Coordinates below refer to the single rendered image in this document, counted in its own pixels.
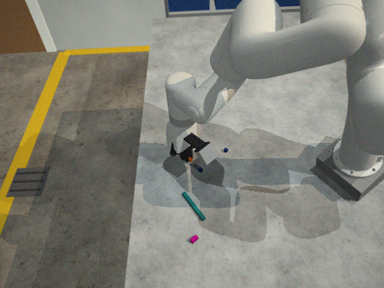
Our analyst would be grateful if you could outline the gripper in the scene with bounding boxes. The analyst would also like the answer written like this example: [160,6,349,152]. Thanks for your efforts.
[166,120,201,162]

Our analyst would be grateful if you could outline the turquoise rod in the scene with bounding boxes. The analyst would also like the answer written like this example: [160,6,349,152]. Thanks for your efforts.
[182,192,206,221]

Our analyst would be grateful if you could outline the magenta rod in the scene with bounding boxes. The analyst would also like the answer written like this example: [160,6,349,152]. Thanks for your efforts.
[190,235,198,244]

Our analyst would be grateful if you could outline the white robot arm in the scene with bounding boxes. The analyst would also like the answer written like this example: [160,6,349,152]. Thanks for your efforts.
[165,0,384,178]

